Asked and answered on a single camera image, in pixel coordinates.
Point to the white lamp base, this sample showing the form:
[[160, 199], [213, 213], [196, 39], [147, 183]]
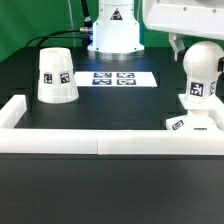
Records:
[[205, 115]]

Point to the white marker sheet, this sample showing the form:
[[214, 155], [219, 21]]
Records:
[[115, 79]]

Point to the white lamp shade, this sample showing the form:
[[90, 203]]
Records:
[[56, 82]]

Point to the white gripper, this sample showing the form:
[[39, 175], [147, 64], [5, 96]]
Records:
[[201, 18]]

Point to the white lamp bulb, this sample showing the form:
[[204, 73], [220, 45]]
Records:
[[201, 66]]

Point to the white U-shaped fence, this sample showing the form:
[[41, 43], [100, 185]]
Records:
[[100, 142]]

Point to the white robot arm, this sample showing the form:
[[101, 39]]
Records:
[[116, 32]]

